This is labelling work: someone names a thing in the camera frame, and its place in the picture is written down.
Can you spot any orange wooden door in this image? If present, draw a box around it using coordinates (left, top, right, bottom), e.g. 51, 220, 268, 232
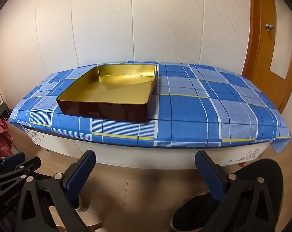
241, 0, 292, 114

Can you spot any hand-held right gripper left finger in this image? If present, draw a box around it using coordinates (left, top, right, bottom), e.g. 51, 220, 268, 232
15, 150, 96, 232

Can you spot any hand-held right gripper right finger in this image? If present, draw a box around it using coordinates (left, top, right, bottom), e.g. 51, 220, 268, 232
195, 150, 276, 232

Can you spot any black shoe white sole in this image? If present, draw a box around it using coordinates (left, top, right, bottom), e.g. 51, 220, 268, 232
170, 191, 224, 231
72, 193, 91, 212

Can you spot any red crumpled cloth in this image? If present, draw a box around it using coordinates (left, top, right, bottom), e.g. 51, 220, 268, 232
0, 112, 15, 160

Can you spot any blue plaid cloth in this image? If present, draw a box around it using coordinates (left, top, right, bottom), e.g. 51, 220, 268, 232
9, 60, 291, 154

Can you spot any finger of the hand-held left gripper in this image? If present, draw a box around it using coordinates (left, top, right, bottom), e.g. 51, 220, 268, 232
0, 152, 26, 174
0, 157, 41, 192

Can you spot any gold-lined dark box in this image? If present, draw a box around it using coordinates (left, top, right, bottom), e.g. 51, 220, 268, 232
56, 64, 158, 124

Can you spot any black crate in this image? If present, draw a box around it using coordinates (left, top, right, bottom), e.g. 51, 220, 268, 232
0, 103, 12, 121

